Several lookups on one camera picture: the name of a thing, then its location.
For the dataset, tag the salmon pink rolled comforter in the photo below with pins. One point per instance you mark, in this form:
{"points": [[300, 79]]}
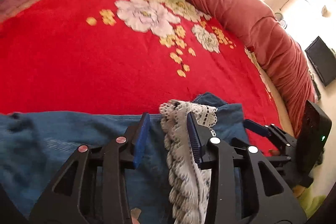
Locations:
{"points": [[254, 23]]}

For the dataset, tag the black flat monitor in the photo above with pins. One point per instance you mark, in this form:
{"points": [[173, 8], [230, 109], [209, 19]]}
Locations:
{"points": [[322, 59]]}

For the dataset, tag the blue denim pants lace trim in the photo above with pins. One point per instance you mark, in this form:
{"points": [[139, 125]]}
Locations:
{"points": [[167, 186]]}

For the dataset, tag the left hand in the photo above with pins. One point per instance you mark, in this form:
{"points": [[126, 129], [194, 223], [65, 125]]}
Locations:
{"points": [[135, 213]]}

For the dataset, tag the red floral blanket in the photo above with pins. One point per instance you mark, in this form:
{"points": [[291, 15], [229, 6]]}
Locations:
{"points": [[124, 57]]}

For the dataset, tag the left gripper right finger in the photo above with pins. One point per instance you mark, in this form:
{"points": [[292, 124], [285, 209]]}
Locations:
{"points": [[245, 187]]}

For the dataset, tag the black camera box right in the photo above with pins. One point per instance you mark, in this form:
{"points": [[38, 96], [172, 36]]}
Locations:
{"points": [[315, 129]]}

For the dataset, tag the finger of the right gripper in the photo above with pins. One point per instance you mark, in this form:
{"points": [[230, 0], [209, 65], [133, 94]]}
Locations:
{"points": [[283, 161], [273, 133]]}

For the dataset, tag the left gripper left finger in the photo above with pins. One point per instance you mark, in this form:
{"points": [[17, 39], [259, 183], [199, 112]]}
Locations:
{"points": [[90, 187]]}

